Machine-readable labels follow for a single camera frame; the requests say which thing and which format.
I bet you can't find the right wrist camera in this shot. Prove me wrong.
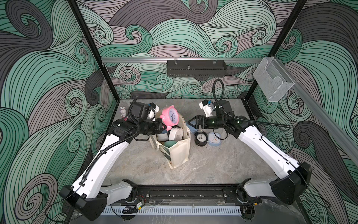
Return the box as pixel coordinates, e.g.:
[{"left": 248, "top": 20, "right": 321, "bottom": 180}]
[{"left": 199, "top": 100, "right": 234, "bottom": 118}]

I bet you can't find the black twin-bell alarm clock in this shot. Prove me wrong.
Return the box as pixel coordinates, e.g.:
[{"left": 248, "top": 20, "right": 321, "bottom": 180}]
[{"left": 194, "top": 131, "right": 208, "bottom": 147}]

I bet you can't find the pink twin-bell alarm clock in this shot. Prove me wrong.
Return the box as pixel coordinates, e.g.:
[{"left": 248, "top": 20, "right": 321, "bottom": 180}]
[{"left": 159, "top": 105, "right": 179, "bottom": 131}]

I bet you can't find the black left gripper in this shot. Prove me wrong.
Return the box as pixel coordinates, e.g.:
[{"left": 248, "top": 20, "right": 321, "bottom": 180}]
[{"left": 136, "top": 119, "right": 166, "bottom": 135}]

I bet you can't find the green round alarm clock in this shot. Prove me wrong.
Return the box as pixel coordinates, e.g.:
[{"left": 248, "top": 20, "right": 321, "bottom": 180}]
[{"left": 163, "top": 141, "right": 178, "bottom": 148}]

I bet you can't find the clear acrylic wall holder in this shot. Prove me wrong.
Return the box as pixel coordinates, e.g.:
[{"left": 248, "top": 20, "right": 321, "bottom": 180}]
[{"left": 253, "top": 57, "right": 294, "bottom": 102}]

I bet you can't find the white rabbit figurine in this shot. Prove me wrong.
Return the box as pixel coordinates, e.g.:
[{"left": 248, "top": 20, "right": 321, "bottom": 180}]
[{"left": 120, "top": 106, "right": 127, "bottom": 118}]

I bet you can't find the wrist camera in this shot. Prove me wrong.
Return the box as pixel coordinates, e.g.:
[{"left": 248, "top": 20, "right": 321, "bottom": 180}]
[
  {"left": 129, "top": 102, "right": 159, "bottom": 121},
  {"left": 199, "top": 100, "right": 234, "bottom": 118}
]

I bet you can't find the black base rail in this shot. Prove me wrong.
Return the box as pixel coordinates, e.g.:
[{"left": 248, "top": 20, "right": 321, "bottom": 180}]
[{"left": 131, "top": 184, "right": 297, "bottom": 205}]

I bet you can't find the floral canvas tote bag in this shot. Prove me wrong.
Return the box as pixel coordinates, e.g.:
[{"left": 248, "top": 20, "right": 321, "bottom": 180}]
[{"left": 149, "top": 114, "right": 191, "bottom": 169}]

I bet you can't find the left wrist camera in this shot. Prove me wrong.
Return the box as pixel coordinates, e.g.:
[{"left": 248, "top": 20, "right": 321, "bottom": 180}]
[{"left": 129, "top": 102, "right": 159, "bottom": 121}]

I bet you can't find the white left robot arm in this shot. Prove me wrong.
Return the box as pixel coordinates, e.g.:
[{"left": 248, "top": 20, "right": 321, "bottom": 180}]
[{"left": 60, "top": 116, "right": 191, "bottom": 221}]

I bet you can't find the silver twin-bell alarm clock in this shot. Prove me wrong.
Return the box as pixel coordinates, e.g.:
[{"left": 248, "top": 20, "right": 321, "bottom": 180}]
[{"left": 156, "top": 133, "right": 169, "bottom": 141}]

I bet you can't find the light blue square clock back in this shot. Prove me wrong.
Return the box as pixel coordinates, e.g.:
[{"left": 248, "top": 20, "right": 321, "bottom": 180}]
[{"left": 186, "top": 123, "right": 198, "bottom": 133}]

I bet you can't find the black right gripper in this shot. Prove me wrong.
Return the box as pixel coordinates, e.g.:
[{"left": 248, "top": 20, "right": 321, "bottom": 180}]
[{"left": 188, "top": 115, "right": 226, "bottom": 130}]

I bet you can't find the white square alarm clock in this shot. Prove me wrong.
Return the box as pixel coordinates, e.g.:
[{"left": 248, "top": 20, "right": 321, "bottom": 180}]
[{"left": 168, "top": 127, "right": 184, "bottom": 141}]

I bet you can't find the light blue square alarm clock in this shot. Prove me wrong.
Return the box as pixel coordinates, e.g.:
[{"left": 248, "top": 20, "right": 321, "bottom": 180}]
[{"left": 208, "top": 132, "right": 222, "bottom": 147}]

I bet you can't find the white slotted cable duct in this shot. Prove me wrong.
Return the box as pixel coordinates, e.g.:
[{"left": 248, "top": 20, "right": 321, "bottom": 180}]
[{"left": 102, "top": 205, "right": 242, "bottom": 217}]

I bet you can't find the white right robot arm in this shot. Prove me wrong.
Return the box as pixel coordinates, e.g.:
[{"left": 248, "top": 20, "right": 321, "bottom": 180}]
[{"left": 188, "top": 115, "right": 312, "bottom": 205}]

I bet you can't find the black perforated wall tray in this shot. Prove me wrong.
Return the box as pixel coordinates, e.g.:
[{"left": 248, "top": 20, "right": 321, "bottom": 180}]
[{"left": 167, "top": 59, "right": 227, "bottom": 80}]

